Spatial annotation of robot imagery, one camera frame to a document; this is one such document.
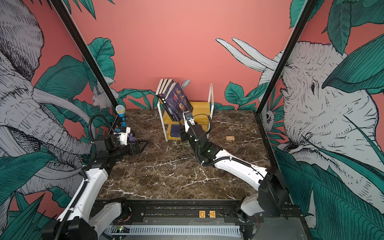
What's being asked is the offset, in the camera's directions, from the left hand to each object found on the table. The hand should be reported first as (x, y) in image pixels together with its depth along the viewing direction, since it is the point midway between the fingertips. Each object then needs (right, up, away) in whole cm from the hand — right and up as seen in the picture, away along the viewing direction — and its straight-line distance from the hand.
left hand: (142, 140), depth 77 cm
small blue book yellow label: (+15, +4, +21) cm, 26 cm away
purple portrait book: (+17, +22, +3) cm, 28 cm away
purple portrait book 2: (+24, +19, +13) cm, 33 cm away
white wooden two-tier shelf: (+33, +16, +15) cm, 39 cm away
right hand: (+21, +10, -4) cm, 24 cm away
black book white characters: (+12, +21, -1) cm, 24 cm away
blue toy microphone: (-18, +17, +11) cm, 27 cm away
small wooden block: (+53, -1, +27) cm, 59 cm away
